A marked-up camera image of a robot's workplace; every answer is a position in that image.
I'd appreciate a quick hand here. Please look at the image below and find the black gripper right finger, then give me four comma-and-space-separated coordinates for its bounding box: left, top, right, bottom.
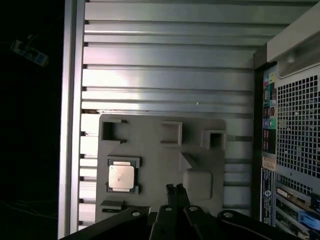
176, 183, 305, 240

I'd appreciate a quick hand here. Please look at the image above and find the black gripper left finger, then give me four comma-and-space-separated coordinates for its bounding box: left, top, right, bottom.
58, 183, 178, 240

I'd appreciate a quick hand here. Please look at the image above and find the silver CPU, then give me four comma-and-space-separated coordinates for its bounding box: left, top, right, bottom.
108, 161, 137, 193

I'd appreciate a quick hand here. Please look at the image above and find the green RAM stick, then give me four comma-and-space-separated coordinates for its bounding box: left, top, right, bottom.
101, 206, 124, 214

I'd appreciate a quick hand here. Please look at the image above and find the blue expansion card latch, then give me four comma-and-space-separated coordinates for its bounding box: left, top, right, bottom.
296, 209, 320, 227

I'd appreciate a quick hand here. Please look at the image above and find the grey parts rack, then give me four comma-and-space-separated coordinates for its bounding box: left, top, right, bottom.
95, 113, 228, 227

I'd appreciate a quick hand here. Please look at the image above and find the open black PC case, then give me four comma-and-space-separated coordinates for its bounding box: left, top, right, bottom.
252, 0, 320, 240

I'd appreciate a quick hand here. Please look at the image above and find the white power strip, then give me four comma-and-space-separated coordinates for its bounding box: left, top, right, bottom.
9, 39, 50, 67

